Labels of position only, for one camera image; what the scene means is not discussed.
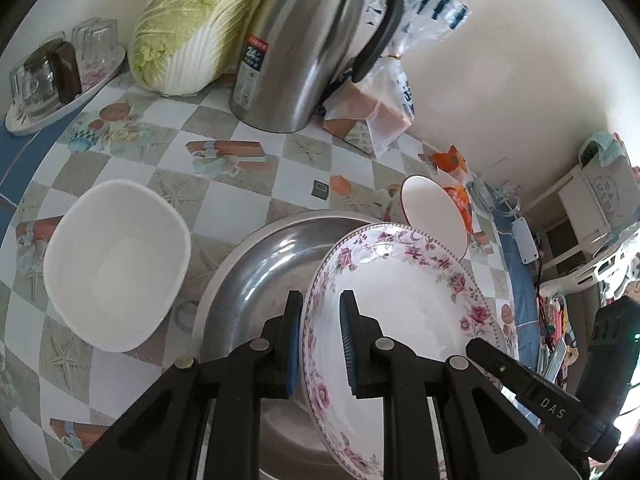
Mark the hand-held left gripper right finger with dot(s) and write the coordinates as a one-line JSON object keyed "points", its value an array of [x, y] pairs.
{"points": [[347, 345]]}

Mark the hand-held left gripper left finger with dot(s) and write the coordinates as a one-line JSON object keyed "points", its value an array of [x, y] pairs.
{"points": [[295, 345]]}

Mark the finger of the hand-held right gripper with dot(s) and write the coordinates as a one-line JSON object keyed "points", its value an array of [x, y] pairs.
{"points": [[545, 400]]}

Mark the round pink floral plate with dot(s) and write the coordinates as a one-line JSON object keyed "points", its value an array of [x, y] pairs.
{"points": [[415, 320]]}

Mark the large stainless steel basin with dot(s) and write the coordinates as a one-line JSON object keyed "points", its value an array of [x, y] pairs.
{"points": [[255, 280]]}

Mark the strawberry print bowl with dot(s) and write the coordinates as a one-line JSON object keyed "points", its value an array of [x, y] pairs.
{"points": [[430, 210]]}

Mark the white square bowl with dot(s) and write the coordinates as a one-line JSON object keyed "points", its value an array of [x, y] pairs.
{"points": [[115, 270]]}

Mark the pile of colourful toys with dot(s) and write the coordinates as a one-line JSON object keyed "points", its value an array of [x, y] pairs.
{"points": [[557, 340]]}

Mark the blue plaid tablecloth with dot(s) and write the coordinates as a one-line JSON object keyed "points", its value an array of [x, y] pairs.
{"points": [[522, 300]]}

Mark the white power strip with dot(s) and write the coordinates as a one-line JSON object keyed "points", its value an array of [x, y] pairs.
{"points": [[525, 240]]}

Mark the white side table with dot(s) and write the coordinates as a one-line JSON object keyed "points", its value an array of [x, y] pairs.
{"points": [[575, 210]]}

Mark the small dark square object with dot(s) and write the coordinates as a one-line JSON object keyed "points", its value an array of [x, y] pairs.
{"points": [[321, 189]]}

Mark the orange snack packet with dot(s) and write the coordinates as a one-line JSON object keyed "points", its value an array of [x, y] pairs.
{"points": [[450, 159], [460, 205]]}

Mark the grey patterned box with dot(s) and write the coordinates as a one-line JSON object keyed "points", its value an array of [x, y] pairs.
{"points": [[607, 180]]}

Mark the clear glass cup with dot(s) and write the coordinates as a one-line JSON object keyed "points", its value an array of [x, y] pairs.
{"points": [[492, 197]]}

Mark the teal cloth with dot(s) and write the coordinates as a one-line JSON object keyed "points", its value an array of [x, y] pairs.
{"points": [[600, 146]]}

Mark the bagged sliced bread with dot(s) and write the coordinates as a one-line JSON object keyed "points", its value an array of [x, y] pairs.
{"points": [[385, 110]]}

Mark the stainless steel thermos jug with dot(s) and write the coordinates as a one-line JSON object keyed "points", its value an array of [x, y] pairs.
{"points": [[300, 50]]}

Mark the napa cabbage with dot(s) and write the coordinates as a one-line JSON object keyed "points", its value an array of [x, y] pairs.
{"points": [[190, 25]]}

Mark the white oval tray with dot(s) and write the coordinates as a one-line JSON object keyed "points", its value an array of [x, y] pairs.
{"points": [[30, 121]]}

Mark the glass jug with dark lid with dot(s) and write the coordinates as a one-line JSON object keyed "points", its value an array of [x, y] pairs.
{"points": [[55, 70]]}

